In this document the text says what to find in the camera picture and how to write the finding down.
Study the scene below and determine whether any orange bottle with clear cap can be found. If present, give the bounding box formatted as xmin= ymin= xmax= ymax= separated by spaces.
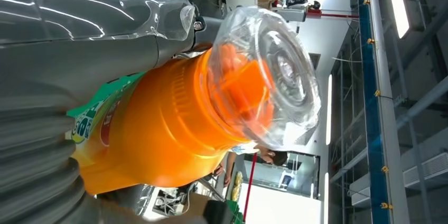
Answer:
xmin=66 ymin=5 xmax=322 ymax=196

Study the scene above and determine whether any gold foil snack wrapper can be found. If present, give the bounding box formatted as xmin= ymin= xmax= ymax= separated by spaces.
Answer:
xmin=233 ymin=171 xmax=244 ymax=202

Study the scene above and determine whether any red pole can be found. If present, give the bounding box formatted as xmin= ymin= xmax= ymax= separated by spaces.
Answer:
xmin=242 ymin=152 xmax=258 ymax=223

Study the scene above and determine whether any person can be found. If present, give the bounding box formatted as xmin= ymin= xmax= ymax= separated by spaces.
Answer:
xmin=213 ymin=142 xmax=290 ymax=188

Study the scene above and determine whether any blue overhead beam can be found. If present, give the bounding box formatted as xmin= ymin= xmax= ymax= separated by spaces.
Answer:
xmin=356 ymin=0 xmax=395 ymax=224

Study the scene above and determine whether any long ceiling light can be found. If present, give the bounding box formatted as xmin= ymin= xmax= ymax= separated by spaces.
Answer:
xmin=384 ymin=0 xmax=410 ymax=40

